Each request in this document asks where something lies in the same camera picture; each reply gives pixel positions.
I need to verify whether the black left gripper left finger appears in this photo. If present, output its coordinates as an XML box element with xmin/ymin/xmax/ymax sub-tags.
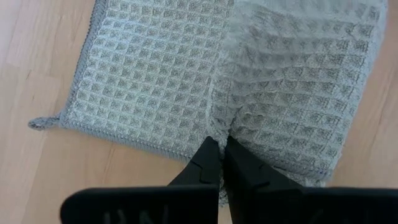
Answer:
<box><xmin>59</xmin><ymin>136</ymin><xmax>223</xmax><ymax>224</ymax></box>

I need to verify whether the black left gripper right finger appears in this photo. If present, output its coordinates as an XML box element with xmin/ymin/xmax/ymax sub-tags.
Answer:
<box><xmin>223</xmin><ymin>136</ymin><xmax>398</xmax><ymax>224</ymax></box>

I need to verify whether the grey waffle microfiber towel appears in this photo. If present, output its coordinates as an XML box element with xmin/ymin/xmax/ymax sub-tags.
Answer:
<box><xmin>27</xmin><ymin>0</ymin><xmax>389</xmax><ymax>208</ymax></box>

